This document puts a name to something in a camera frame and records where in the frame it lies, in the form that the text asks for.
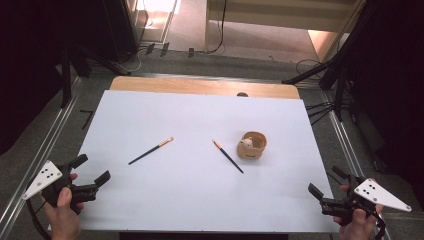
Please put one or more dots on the black metal stand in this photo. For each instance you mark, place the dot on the black metal stand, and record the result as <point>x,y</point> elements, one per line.
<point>66,83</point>

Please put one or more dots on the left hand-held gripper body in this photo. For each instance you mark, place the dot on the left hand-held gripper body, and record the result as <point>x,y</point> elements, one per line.
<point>45,178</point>

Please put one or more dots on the black angled floor bracket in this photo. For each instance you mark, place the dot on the black angled floor bracket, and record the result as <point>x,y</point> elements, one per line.
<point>88,118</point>

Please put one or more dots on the white board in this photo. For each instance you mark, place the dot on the white board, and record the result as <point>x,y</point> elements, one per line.
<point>276,15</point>

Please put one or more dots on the person's left hand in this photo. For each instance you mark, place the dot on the person's left hand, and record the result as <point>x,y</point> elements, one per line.
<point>65,220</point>

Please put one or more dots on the person's right hand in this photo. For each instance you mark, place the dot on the person's right hand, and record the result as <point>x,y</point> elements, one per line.
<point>360,230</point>

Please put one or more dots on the dark chopstick with tan end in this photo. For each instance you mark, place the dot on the dark chopstick with tan end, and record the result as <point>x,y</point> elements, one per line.
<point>150,150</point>
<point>228,157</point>

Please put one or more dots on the wooden table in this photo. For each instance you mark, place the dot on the wooden table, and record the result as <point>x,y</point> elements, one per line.
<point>200,86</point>

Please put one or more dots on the black tripod stand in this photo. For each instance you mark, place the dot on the black tripod stand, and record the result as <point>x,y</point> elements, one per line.
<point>338,66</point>

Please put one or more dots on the metal floor rail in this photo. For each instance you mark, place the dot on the metal floor rail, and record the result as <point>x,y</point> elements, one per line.
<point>36,150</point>
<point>346,146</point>

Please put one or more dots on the white table sheet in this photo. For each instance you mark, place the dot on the white table sheet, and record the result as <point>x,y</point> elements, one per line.
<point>186,193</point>

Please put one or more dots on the dark cabinet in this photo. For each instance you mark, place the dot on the dark cabinet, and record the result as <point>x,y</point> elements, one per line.
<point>121,30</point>

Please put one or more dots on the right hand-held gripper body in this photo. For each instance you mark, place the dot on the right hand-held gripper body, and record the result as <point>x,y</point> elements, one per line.
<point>376,195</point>

